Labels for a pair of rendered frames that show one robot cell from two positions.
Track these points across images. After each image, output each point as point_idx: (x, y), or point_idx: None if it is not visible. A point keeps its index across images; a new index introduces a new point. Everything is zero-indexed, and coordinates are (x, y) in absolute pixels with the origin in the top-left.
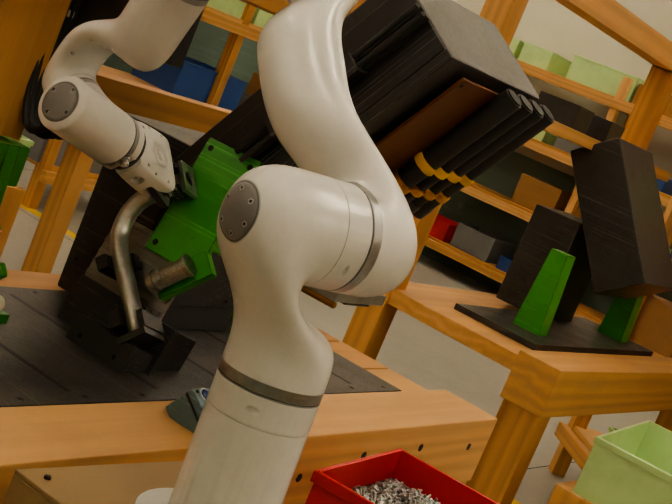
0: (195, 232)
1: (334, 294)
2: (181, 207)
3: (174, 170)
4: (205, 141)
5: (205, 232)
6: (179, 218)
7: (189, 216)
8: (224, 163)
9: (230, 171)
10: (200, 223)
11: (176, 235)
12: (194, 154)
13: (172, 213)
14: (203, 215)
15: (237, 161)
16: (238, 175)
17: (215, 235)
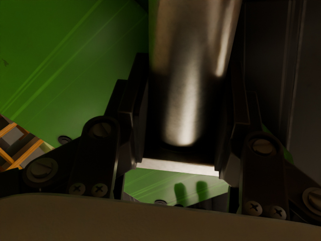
0: (23, 74)
1: (8, 119)
2: (119, 53)
3: (216, 146)
4: (311, 127)
5: (22, 98)
6: (80, 37)
7: (79, 70)
8: (198, 175)
9: (170, 178)
10: (50, 93)
11: (15, 11)
12: (307, 82)
13: (105, 16)
14: (74, 105)
15: (187, 192)
16: (153, 186)
17: (12, 117)
